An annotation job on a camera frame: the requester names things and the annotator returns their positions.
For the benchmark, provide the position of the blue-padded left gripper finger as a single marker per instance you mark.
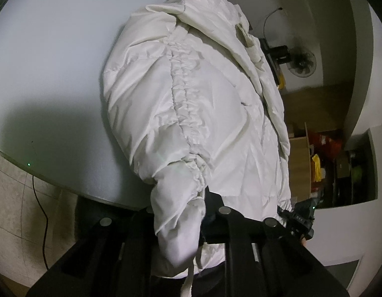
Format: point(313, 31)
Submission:
point(215, 226)

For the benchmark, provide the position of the white puffer jacket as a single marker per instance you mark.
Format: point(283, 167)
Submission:
point(194, 106)

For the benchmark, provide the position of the wooden shelf unit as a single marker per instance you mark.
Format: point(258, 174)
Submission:
point(300, 175)

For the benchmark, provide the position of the black box with yellow print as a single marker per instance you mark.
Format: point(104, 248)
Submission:
point(276, 56)

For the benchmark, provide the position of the white wall fan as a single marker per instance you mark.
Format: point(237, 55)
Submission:
point(302, 62)

